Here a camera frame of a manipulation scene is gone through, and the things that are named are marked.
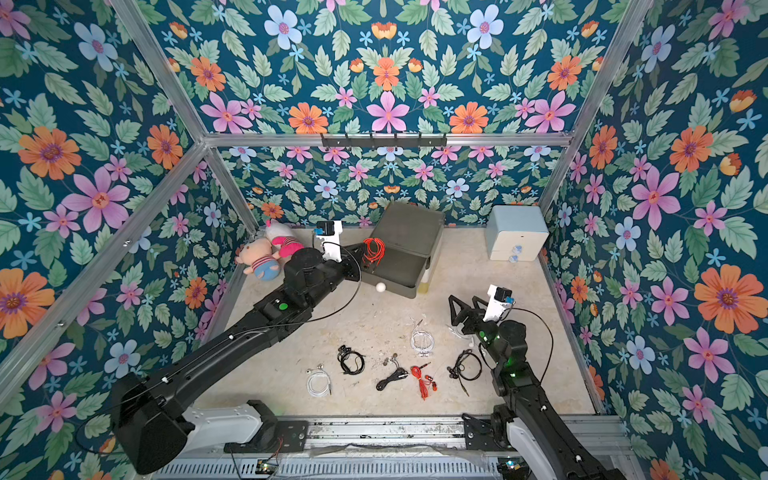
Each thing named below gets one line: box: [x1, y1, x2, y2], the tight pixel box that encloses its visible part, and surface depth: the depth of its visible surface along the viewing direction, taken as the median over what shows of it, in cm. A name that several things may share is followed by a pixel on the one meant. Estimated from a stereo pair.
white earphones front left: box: [305, 363, 332, 398], surface depth 84 cm
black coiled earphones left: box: [337, 344, 366, 376], surface depth 88 cm
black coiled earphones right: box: [447, 349, 483, 397], surface depth 86 cm
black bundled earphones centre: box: [376, 353, 409, 391], surface depth 84 cm
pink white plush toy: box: [265, 218, 304, 258], surface depth 107 cm
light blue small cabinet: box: [485, 205, 550, 263], surface depth 104 cm
